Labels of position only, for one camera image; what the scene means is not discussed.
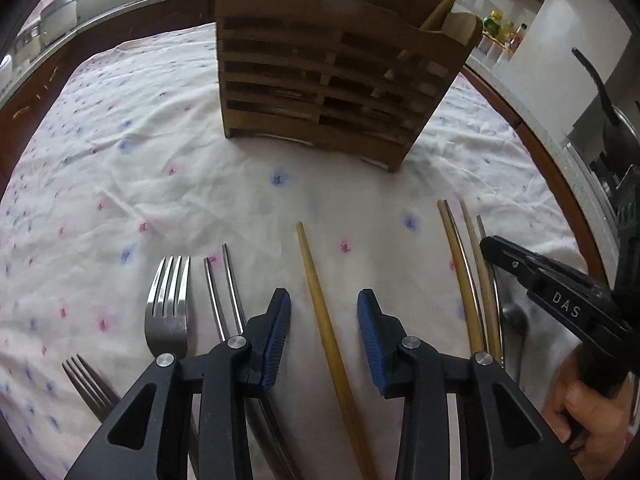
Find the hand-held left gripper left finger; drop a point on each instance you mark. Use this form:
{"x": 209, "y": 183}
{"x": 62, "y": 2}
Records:
{"x": 277, "y": 330}

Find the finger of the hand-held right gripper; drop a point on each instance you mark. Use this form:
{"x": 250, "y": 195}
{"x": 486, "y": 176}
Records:
{"x": 505, "y": 257}

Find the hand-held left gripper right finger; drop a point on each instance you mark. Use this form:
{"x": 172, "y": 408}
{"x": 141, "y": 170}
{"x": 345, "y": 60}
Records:
{"x": 370, "y": 340}

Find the large metal fork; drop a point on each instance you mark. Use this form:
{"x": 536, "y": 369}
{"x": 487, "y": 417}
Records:
{"x": 167, "y": 320}

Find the small metal fork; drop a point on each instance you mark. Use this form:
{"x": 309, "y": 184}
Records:
{"x": 90, "y": 385}

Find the wooden slatted utensil holder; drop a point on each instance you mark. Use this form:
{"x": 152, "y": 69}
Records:
{"x": 300, "y": 35}

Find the person's right hand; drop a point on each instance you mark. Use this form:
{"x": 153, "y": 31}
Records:
{"x": 585, "y": 420}

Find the white floral tablecloth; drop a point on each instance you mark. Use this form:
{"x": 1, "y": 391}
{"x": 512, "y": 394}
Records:
{"x": 150, "y": 160}

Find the yellow oil bottle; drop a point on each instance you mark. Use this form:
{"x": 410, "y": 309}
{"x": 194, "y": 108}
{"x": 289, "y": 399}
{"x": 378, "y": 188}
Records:
{"x": 507, "y": 30}

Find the green label bottle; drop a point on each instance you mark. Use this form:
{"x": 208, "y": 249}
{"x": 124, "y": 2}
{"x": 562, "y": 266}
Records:
{"x": 492, "y": 22}

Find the small white kitchen appliance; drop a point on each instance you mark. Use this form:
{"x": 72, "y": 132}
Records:
{"x": 27, "y": 42}

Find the large white steam cooker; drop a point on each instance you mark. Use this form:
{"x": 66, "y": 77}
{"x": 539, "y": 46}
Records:
{"x": 57, "y": 12}

